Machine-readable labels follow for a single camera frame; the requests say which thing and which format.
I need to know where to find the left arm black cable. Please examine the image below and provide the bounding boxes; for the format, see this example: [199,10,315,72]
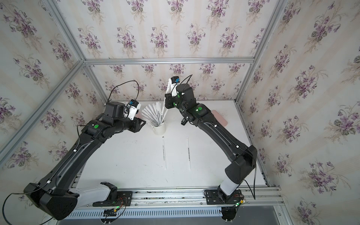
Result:
[106,80,140,103]

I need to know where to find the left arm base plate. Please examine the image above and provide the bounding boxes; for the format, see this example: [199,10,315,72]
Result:
[92,191,133,207]

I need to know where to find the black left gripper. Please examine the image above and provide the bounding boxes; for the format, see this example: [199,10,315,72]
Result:
[112,114,147,133]

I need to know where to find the bundle of wrapped straws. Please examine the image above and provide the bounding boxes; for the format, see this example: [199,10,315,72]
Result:
[141,102,165,127]

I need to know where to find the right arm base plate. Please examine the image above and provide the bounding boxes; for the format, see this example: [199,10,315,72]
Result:
[203,188,246,206]

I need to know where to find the aluminium mounting rail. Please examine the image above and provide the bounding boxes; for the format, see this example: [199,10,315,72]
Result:
[75,186,285,210]

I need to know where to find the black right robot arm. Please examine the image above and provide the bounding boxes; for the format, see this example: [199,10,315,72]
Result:
[165,84,257,198]

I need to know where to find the white straw cup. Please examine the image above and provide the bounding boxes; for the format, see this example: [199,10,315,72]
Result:
[151,122,167,136]

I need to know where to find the black stapler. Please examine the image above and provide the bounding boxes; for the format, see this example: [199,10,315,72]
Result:
[181,118,188,126]

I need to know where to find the pink eraser case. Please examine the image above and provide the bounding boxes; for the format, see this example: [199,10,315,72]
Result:
[211,110,228,127]

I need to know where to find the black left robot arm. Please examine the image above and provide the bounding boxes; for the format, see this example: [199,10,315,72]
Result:
[24,99,146,220]

